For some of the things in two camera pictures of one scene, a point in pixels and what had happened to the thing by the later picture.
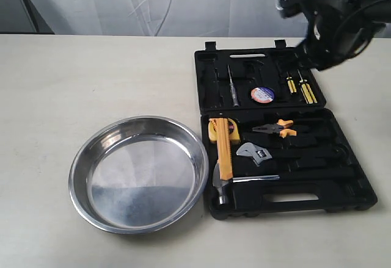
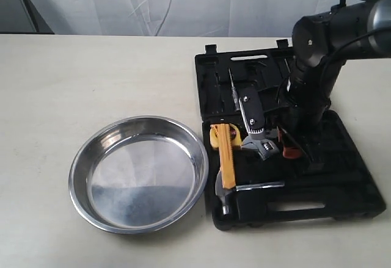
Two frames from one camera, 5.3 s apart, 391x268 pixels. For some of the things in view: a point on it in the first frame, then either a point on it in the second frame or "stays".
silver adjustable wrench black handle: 259,155 → 264,143
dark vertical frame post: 38,22 stays
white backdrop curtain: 166,5 stays
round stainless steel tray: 138,174 stays
